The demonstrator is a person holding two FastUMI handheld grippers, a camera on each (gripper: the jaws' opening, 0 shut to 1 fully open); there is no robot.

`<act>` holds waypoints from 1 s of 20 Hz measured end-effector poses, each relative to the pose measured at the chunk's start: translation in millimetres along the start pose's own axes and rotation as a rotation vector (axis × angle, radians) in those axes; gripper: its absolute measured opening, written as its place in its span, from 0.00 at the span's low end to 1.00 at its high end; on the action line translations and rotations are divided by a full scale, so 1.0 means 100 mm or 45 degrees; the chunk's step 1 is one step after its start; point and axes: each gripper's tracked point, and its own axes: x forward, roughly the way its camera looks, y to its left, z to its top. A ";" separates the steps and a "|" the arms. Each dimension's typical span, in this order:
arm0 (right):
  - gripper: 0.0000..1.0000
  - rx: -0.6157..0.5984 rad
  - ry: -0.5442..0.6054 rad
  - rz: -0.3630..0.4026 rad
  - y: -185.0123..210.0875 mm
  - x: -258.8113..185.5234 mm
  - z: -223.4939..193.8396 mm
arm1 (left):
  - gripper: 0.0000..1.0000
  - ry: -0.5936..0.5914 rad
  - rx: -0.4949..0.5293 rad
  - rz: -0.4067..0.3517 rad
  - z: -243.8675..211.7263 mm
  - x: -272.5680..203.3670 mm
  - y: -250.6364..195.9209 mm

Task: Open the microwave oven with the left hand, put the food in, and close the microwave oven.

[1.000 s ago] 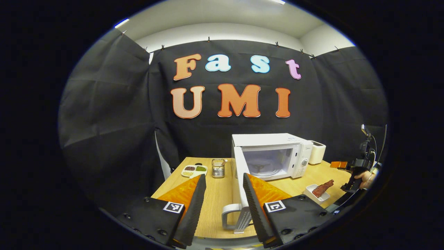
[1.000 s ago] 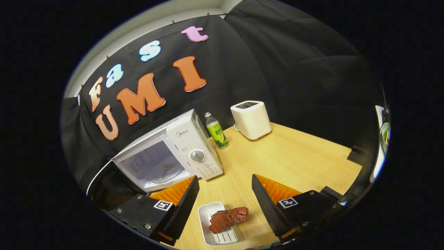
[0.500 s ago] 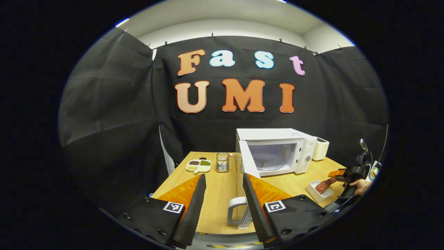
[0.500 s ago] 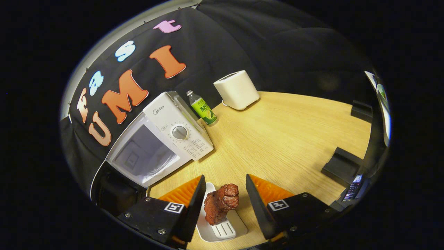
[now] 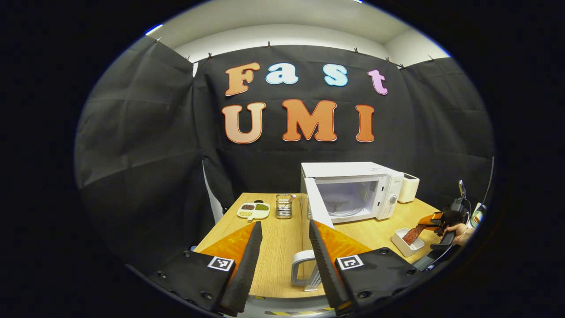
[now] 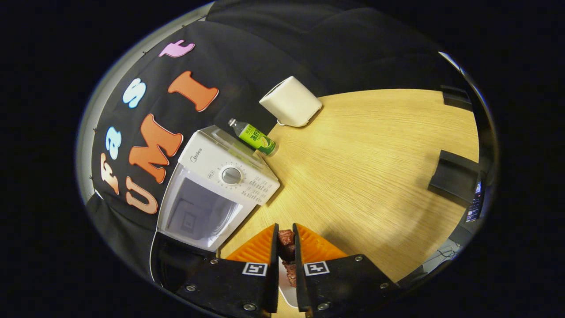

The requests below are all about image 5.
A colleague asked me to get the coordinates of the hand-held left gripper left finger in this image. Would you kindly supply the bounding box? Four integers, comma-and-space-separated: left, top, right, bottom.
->
148, 221, 263, 317

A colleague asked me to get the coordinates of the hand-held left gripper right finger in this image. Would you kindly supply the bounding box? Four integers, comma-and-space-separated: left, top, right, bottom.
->
309, 220, 426, 315

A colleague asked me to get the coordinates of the brown dried meat slice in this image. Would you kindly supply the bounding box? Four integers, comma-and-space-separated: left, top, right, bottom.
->
402, 224, 428, 246

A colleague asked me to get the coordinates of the white microwave oven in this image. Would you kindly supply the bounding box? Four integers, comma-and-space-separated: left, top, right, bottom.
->
290, 162, 405, 292

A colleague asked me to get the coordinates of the white toaster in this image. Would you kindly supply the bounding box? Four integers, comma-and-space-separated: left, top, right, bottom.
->
397, 173, 420, 204

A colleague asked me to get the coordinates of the white rectangular dish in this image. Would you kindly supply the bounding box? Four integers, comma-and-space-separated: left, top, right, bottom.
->
391, 227, 425, 257

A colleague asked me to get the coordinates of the white divided dish with beans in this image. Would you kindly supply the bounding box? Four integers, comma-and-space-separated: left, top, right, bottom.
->
237, 202, 271, 221

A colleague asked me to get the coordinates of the metal mesh utensil holder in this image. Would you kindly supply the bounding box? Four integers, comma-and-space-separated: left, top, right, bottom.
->
276, 193, 297, 220

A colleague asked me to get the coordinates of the thin black cable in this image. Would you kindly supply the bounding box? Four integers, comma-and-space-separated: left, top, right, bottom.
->
482, 156, 495, 206

